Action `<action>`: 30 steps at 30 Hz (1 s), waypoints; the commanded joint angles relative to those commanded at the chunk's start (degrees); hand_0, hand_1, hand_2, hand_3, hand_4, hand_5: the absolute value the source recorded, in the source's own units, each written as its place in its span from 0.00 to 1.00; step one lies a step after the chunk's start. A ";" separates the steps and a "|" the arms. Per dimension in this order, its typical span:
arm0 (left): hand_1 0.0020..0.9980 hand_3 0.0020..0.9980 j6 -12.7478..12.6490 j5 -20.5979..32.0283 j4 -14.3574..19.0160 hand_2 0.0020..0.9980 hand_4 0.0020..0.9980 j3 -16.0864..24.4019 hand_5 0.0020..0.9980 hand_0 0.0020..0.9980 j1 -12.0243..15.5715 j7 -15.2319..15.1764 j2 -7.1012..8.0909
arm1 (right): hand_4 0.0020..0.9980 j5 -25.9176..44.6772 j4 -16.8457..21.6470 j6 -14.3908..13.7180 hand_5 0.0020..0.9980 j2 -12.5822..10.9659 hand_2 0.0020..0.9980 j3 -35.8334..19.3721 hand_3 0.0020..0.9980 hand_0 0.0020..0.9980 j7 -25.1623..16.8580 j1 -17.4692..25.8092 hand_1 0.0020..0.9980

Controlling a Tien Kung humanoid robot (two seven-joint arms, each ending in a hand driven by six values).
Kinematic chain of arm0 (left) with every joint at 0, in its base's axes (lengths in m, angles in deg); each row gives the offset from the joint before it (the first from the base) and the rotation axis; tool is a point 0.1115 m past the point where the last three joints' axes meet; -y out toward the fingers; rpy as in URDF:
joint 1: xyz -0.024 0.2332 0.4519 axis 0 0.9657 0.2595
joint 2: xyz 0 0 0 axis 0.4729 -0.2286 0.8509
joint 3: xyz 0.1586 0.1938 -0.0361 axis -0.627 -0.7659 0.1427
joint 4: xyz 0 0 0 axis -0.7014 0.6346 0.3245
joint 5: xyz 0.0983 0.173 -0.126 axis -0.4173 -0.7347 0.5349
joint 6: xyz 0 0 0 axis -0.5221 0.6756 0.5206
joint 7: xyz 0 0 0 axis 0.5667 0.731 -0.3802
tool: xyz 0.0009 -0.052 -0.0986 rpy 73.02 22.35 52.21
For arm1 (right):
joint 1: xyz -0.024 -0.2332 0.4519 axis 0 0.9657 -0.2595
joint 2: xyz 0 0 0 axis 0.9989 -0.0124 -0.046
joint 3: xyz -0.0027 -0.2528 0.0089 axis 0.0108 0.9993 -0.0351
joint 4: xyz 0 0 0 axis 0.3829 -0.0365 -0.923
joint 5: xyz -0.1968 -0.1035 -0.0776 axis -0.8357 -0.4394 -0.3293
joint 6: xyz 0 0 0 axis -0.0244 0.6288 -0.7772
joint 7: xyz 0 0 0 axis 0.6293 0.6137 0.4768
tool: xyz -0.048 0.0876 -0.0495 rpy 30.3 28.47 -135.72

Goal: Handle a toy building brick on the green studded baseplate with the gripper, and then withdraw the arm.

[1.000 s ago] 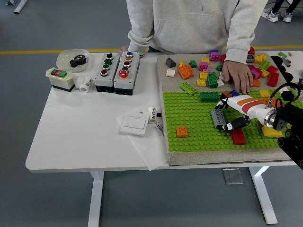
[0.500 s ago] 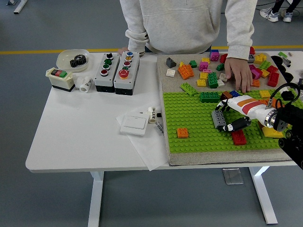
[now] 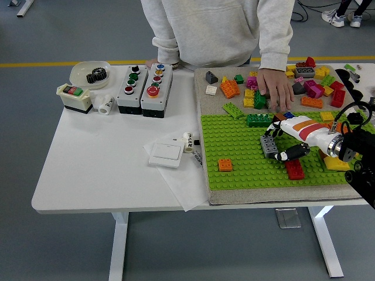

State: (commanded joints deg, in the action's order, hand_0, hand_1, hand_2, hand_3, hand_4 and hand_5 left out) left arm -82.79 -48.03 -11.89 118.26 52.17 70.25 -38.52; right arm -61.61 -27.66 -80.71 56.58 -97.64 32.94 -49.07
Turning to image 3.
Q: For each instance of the grey-brown mat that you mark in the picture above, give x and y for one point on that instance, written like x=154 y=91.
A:
x=278 y=195

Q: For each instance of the white paper sheet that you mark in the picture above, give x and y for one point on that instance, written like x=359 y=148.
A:
x=181 y=187

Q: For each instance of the grey emergency-stop control box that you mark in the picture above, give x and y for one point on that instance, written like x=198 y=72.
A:
x=152 y=105

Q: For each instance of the grey metal part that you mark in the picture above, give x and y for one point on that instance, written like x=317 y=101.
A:
x=354 y=76

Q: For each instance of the dark red brick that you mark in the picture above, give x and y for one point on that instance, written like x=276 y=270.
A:
x=299 y=64

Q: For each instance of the small lime green block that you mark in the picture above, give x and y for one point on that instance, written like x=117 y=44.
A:
x=349 y=67

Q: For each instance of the red two-by-two brick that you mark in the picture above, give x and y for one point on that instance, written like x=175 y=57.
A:
x=336 y=85

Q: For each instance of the green two-by-two brick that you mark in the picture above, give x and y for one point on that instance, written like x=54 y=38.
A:
x=239 y=78

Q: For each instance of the white square tile brick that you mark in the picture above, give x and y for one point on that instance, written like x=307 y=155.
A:
x=211 y=89

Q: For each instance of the green studded baseplate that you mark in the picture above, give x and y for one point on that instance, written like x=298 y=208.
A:
x=243 y=175

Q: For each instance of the dark grey slope brick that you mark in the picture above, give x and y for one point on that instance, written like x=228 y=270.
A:
x=211 y=76
x=298 y=87

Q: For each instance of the orange two-by-two brick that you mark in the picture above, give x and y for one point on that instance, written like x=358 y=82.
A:
x=225 y=165

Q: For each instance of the black round brick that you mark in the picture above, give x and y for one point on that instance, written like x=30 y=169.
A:
x=356 y=118

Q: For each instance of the clear plastic piece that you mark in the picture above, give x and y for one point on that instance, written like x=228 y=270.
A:
x=267 y=104

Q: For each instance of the blue two-by-two brick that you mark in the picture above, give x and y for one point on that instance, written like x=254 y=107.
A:
x=289 y=114

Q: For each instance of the small black connector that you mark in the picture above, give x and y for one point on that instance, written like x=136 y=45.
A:
x=197 y=142

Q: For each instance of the yellow curved brick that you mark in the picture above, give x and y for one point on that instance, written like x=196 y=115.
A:
x=334 y=164

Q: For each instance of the red slope brick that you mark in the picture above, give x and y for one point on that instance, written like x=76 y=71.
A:
x=310 y=62

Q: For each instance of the dark green two-by-four brick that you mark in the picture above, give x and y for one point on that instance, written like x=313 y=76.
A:
x=257 y=120

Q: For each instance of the brown two-by-two brick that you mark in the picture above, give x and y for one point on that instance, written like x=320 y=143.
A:
x=278 y=116

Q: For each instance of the orange two-by-four brick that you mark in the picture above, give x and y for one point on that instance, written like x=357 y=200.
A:
x=230 y=88
x=339 y=126
x=312 y=102

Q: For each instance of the white table leg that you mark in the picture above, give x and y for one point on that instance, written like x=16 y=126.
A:
x=326 y=240
x=118 y=248

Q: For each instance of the magenta two-by-two brick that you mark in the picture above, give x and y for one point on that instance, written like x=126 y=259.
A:
x=309 y=84
x=315 y=91
x=251 y=82

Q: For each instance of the person's left hand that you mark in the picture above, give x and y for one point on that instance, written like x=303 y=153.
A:
x=275 y=83

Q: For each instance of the white wall switch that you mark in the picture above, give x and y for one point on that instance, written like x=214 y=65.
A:
x=165 y=153

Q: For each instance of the red two-by-four brick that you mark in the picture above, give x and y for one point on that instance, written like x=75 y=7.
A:
x=338 y=98
x=295 y=171

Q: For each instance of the small white labelled tube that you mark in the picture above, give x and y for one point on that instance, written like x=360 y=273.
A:
x=189 y=143

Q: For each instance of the grey four-button control box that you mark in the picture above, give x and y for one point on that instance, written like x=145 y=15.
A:
x=127 y=101

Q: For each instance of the yellow two-by-two brick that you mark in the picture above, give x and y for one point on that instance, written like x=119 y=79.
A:
x=249 y=93
x=327 y=116
x=248 y=102
x=253 y=73
x=290 y=68
x=328 y=90
x=289 y=74

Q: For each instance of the small yellow brick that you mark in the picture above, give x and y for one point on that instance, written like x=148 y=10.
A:
x=224 y=79

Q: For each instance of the white pipe tee fitting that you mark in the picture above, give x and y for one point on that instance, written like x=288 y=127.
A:
x=105 y=106

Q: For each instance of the cream red-green switch box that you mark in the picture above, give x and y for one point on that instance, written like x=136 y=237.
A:
x=74 y=101

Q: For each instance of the dark green tall brick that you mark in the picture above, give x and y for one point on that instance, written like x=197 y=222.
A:
x=259 y=101

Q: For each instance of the silver floor plate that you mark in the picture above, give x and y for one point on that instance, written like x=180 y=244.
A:
x=288 y=218

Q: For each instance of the black cup tray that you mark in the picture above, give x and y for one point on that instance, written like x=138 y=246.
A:
x=342 y=74

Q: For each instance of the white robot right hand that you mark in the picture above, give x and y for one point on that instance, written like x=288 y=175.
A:
x=304 y=130

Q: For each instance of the white bowl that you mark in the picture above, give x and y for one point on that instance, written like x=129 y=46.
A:
x=79 y=73

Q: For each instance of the white table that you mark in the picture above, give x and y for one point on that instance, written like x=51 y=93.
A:
x=102 y=161

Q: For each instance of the person's right hand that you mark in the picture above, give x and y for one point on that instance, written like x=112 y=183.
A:
x=152 y=61

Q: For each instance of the black metal gear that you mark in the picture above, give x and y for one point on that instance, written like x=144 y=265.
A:
x=102 y=73
x=93 y=77

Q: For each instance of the white table foot frame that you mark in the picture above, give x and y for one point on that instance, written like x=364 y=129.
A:
x=25 y=8

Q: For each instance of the person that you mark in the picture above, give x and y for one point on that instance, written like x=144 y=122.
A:
x=334 y=18
x=211 y=29

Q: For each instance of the small pink tile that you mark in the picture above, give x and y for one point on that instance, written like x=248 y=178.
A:
x=299 y=79

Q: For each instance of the grey upturned two-by-four brick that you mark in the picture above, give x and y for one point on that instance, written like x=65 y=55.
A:
x=304 y=72

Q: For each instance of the lime green two-by-four brick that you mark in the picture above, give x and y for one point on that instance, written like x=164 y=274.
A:
x=233 y=110

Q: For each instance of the black box part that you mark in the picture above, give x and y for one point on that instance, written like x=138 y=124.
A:
x=372 y=101

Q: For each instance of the yellow two-by-four brick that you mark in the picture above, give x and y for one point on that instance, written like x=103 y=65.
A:
x=321 y=71

